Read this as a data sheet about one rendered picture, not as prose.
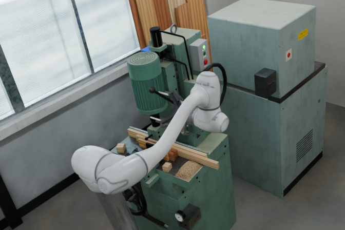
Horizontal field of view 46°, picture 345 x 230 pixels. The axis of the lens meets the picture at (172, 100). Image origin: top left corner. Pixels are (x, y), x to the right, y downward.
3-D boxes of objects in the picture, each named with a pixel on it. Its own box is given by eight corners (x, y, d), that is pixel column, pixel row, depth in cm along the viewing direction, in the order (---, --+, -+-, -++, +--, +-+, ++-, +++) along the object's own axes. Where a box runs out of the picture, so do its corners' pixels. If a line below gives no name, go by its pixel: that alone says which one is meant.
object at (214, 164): (136, 140, 255) (135, 135, 253) (138, 139, 257) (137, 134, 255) (217, 169, 221) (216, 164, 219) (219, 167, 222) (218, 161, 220)
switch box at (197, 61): (192, 70, 235) (189, 44, 227) (202, 62, 241) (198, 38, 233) (201, 72, 231) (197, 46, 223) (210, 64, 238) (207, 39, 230)
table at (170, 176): (100, 167, 248) (98, 159, 244) (133, 140, 267) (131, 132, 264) (179, 202, 212) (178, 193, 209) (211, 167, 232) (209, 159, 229)
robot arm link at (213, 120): (205, 122, 201) (204, 98, 195) (232, 130, 191) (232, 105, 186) (192, 131, 193) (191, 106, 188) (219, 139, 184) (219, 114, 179)
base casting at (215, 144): (122, 176, 257) (119, 166, 252) (176, 129, 294) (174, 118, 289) (178, 201, 231) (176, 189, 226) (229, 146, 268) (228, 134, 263)
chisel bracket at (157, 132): (149, 140, 239) (146, 128, 235) (163, 127, 248) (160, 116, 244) (158, 143, 235) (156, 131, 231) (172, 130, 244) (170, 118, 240)
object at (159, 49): (150, 58, 226) (145, 30, 217) (159, 52, 231) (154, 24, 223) (161, 60, 221) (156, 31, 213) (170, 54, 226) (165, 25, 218)
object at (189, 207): (178, 226, 237) (176, 216, 233) (190, 212, 245) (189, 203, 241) (190, 232, 232) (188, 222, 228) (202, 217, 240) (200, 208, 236)
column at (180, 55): (167, 140, 268) (147, 39, 232) (186, 122, 282) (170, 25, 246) (194, 149, 255) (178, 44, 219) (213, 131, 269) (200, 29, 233)
